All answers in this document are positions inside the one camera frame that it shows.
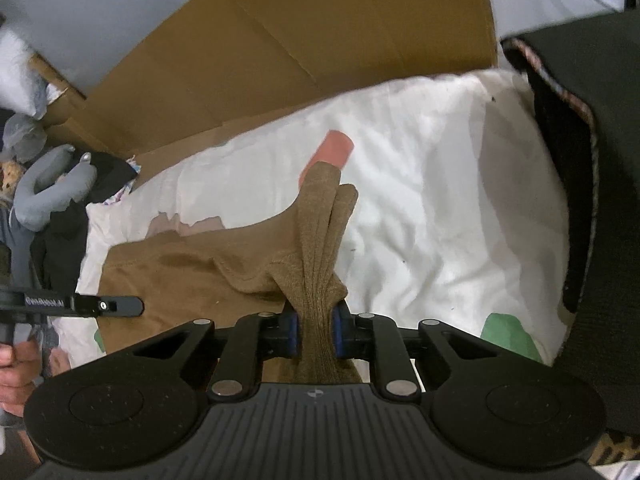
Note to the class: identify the grey wrapped appliance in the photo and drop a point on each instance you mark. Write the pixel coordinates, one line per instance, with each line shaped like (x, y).
(90, 15)

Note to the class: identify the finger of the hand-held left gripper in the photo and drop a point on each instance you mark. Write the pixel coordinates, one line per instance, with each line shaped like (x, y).
(107, 306)

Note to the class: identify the open cardboard box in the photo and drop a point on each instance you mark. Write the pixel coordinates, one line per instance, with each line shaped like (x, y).
(57, 95)

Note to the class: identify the clear plastic bag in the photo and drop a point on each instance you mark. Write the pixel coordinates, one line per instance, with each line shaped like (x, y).
(22, 137)

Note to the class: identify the black folded garment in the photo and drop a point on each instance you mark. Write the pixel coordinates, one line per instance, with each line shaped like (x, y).
(590, 185)

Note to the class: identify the brown printed t-shirt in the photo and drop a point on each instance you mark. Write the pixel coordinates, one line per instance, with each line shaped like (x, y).
(225, 270)

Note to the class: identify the grey neck pillow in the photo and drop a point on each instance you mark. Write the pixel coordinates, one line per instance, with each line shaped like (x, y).
(45, 190)

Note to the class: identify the person's left hand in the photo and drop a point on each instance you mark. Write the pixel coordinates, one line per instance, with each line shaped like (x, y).
(17, 375)

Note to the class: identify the white pillow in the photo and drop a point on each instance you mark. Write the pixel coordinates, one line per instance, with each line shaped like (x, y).
(17, 75)

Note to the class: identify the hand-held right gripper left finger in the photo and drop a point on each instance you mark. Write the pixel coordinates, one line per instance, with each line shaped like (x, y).
(291, 332)

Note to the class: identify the white bear print blanket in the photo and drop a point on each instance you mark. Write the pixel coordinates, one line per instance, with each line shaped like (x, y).
(425, 185)

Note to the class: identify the black crumpled cloth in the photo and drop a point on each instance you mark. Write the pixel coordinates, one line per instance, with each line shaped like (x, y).
(75, 220)

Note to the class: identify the flattened cardboard sheet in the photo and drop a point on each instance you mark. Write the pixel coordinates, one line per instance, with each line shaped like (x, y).
(300, 50)

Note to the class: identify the teddy bear toy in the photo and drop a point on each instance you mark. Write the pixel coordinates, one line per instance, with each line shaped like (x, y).
(11, 175)

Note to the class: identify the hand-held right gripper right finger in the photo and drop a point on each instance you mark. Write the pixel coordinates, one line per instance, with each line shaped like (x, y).
(337, 332)

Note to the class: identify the leopard print garment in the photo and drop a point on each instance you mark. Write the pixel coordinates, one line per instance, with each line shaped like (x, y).
(612, 447)

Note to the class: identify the grey cushion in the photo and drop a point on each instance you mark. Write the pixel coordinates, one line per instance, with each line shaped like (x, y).
(10, 255)

